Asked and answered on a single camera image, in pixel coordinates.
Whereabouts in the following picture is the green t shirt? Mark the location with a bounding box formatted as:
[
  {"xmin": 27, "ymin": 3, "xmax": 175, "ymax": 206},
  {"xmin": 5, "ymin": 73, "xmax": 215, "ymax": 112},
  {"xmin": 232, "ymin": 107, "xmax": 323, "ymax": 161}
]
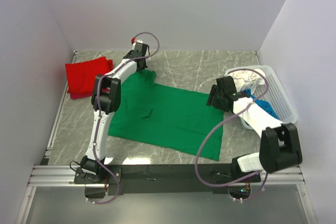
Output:
[{"xmin": 108, "ymin": 70, "xmax": 224, "ymax": 155}]

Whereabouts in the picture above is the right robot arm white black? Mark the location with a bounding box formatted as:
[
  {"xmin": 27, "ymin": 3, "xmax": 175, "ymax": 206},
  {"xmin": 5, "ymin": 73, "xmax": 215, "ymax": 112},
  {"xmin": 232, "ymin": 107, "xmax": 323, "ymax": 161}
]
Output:
[{"xmin": 206, "ymin": 76, "xmax": 303, "ymax": 182}]

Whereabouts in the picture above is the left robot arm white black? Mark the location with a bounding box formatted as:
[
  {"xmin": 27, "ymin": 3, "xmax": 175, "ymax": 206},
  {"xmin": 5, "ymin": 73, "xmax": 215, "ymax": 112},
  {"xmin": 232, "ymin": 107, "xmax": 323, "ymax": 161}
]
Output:
[{"xmin": 80, "ymin": 40, "xmax": 149, "ymax": 183}]

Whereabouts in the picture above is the white crumpled t shirt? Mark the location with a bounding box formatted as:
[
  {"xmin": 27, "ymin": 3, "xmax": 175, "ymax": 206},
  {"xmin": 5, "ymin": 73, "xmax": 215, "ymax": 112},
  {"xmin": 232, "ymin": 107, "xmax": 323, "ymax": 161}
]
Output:
[{"xmin": 228, "ymin": 69, "xmax": 266, "ymax": 94}]

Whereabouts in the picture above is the blue crumpled t shirt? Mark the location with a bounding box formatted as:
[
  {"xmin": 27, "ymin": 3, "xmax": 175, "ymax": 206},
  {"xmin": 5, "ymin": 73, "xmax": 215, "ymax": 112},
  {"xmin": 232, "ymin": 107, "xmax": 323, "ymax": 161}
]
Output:
[{"xmin": 243, "ymin": 89, "xmax": 279, "ymax": 119}]

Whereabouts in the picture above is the white plastic basket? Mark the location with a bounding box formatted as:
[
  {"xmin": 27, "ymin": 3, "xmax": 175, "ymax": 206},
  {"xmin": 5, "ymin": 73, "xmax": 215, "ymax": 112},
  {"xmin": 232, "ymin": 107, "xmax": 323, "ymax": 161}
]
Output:
[{"xmin": 225, "ymin": 65, "xmax": 298, "ymax": 123}]

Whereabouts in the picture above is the folded red t shirt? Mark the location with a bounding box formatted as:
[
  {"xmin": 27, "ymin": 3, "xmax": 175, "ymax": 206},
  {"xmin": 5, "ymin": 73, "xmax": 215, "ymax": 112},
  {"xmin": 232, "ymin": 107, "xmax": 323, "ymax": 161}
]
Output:
[{"xmin": 65, "ymin": 56, "xmax": 116, "ymax": 95}]

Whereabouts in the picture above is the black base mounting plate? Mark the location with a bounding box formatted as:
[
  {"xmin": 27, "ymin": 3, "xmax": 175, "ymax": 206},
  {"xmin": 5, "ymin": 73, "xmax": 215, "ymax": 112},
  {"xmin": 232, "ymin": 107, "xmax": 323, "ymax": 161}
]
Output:
[{"xmin": 74, "ymin": 164, "xmax": 261, "ymax": 196}]

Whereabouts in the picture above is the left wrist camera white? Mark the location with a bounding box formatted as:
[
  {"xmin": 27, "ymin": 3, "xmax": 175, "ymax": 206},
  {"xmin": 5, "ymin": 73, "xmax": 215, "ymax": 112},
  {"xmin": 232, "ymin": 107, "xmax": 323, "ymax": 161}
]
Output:
[{"xmin": 131, "ymin": 37, "xmax": 143, "ymax": 45}]

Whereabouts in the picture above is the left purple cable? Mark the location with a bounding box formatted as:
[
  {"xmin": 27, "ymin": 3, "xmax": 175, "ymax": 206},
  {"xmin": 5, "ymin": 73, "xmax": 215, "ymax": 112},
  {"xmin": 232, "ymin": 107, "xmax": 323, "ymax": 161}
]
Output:
[{"xmin": 84, "ymin": 32, "xmax": 161, "ymax": 205}]

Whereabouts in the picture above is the purple cable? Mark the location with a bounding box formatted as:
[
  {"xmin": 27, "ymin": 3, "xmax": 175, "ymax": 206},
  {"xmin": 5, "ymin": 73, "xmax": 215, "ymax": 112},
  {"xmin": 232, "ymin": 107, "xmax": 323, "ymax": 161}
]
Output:
[
  {"xmin": 84, "ymin": 32, "xmax": 161, "ymax": 205},
  {"xmin": 195, "ymin": 68, "xmax": 270, "ymax": 201}
]

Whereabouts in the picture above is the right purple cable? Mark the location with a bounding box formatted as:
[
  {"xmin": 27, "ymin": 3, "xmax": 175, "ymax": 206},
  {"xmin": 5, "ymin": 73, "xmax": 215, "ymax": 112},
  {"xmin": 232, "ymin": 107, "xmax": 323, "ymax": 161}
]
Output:
[{"xmin": 195, "ymin": 68, "xmax": 270, "ymax": 201}]

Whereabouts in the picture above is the aluminium frame rail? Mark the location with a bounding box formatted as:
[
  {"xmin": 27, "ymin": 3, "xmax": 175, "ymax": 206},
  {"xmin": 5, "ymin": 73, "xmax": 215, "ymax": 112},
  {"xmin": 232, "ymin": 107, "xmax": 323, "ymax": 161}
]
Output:
[{"xmin": 27, "ymin": 165, "xmax": 306, "ymax": 187}]

